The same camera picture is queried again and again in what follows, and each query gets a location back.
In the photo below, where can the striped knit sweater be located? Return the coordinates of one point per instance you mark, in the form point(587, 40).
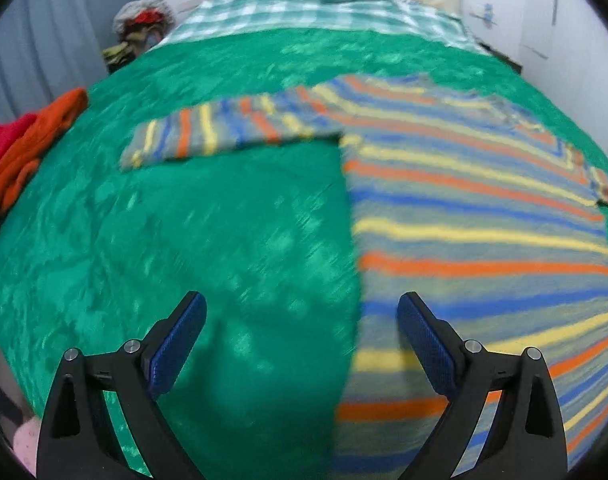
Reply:
point(458, 200)

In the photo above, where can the white wardrobe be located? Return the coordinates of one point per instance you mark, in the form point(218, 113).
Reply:
point(573, 35)

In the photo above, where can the orange cloth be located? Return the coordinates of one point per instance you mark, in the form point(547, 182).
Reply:
point(29, 150)

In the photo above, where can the green white checkered blanket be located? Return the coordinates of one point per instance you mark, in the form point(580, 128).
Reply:
point(304, 12)

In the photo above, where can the grey curtain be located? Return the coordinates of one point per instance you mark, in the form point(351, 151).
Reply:
point(49, 35)

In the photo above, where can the green floral bedspread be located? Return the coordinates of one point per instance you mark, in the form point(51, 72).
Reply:
point(209, 220)

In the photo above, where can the red cloth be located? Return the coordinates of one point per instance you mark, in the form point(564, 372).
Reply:
point(4, 142)

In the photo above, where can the white wall socket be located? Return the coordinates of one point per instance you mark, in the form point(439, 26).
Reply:
point(487, 15)

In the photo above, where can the dark wooden nightstand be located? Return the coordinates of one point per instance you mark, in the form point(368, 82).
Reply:
point(503, 60)

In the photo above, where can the pile of mixed clothes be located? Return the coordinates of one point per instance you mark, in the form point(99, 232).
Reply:
point(141, 22)

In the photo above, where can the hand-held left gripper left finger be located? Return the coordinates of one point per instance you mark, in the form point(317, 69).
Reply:
point(181, 340)

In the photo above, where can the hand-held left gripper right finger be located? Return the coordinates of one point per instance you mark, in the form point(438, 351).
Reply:
point(426, 340)

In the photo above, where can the pink cloth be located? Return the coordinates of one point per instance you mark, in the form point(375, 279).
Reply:
point(26, 445)

